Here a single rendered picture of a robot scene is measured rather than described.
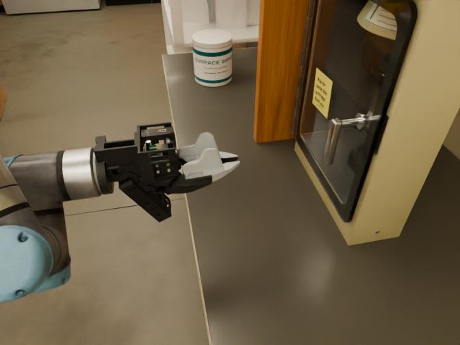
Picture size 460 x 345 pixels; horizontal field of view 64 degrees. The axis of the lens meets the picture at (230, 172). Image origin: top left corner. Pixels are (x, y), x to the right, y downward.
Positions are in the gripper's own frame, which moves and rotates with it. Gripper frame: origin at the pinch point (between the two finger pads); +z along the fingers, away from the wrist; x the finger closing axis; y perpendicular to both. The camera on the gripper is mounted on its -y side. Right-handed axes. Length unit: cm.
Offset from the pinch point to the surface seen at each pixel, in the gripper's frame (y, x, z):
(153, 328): -114, 35, -26
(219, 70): -15, 65, 10
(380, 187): -5.0, -5.3, 25.2
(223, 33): -6, 72, 13
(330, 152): 0.4, -0.9, 17.0
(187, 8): -16, 135, 8
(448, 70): 16.0, -5.3, 29.0
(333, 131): 4.7, -0.7, 16.5
